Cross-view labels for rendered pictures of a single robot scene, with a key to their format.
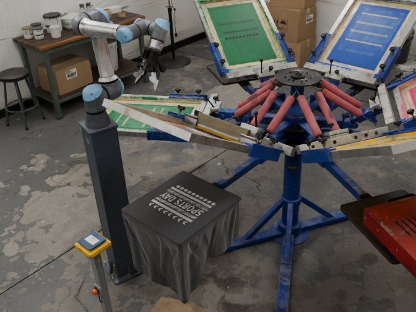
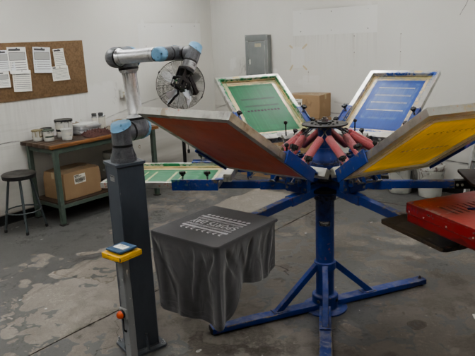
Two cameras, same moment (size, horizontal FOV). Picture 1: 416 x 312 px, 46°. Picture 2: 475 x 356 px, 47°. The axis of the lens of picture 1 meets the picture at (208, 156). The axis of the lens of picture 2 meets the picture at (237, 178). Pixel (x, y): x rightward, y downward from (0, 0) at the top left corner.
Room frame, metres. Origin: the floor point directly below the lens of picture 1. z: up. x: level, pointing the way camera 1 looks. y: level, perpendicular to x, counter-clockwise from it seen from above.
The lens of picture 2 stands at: (-0.50, 0.20, 1.85)
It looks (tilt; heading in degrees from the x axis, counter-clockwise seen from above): 14 degrees down; 356
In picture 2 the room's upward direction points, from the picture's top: 2 degrees counter-clockwise
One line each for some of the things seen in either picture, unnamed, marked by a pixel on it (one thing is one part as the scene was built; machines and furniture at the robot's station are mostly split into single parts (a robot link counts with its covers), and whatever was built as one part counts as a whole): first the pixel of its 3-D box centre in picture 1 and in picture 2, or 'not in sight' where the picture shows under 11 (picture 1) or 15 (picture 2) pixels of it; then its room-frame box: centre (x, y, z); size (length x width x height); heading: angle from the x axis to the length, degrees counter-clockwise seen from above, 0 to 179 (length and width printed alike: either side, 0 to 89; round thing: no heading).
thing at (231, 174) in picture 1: (238, 172); (271, 210); (2.47, -0.18, 0.89); 1.24 x 0.06 x 0.06; 137
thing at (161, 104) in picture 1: (166, 105); (190, 162); (3.13, 0.28, 1.05); 1.08 x 0.61 x 0.23; 77
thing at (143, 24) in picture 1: (143, 28); (176, 53); (2.50, 0.30, 1.80); 0.11 x 0.11 x 0.08; 53
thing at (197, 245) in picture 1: (212, 248); (249, 271); (1.97, 0.00, 0.74); 0.46 x 0.04 x 0.42; 137
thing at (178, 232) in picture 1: (181, 203); (214, 224); (2.11, 0.15, 0.95); 0.48 x 0.44 x 0.01; 137
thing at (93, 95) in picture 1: (94, 97); (121, 132); (2.62, 0.65, 1.37); 0.13 x 0.12 x 0.14; 143
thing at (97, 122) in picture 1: (96, 116); (123, 152); (2.62, 0.65, 1.25); 0.15 x 0.15 x 0.10
